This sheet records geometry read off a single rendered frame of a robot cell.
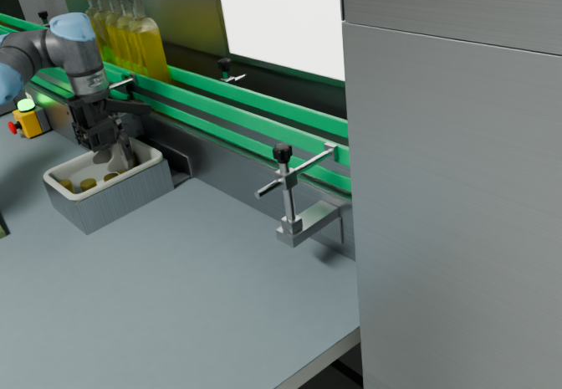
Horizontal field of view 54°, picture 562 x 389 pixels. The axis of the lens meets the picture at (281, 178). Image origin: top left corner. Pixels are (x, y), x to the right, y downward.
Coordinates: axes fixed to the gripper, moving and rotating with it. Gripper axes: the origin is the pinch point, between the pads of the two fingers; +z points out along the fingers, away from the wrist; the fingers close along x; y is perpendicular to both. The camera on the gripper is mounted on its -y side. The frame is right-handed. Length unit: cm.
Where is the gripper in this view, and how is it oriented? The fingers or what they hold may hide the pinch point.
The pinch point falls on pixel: (125, 169)
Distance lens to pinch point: 130.3
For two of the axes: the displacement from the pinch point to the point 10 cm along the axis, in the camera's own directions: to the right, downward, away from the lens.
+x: 7.1, 2.9, -6.5
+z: 1.2, 8.5, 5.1
